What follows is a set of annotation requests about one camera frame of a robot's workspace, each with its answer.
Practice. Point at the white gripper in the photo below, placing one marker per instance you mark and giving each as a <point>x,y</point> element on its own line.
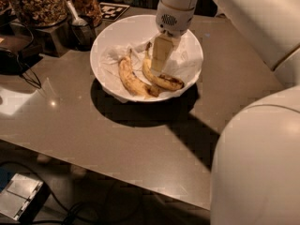
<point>172,21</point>

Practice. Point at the spotted banana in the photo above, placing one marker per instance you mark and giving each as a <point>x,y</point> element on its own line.
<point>134,85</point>
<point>165,81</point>

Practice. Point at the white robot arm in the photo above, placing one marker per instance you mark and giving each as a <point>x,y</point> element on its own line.
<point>255,176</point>

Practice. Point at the white bowl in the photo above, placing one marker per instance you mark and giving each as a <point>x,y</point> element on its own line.
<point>125,32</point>

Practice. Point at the white paper towel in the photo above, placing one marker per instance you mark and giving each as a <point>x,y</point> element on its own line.
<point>184,60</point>

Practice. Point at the black white fiducial marker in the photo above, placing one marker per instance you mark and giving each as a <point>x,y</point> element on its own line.
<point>111,11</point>

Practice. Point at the black cup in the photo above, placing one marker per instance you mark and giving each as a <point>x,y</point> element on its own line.
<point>81,38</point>

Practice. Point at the small jar of granola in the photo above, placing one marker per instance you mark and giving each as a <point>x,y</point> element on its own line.
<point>89,8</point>

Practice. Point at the white plastic spoon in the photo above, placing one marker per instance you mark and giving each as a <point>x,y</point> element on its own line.
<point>76,19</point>

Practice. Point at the dark metal stand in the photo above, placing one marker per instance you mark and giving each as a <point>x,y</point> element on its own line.
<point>52,41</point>

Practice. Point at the large jar of nuts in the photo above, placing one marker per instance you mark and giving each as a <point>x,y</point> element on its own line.
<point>40,13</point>

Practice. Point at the grey box on floor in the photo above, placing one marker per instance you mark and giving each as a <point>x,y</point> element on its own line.
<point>21,196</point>

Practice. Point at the black device with cable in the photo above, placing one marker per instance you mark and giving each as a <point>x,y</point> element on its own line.
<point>19,53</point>

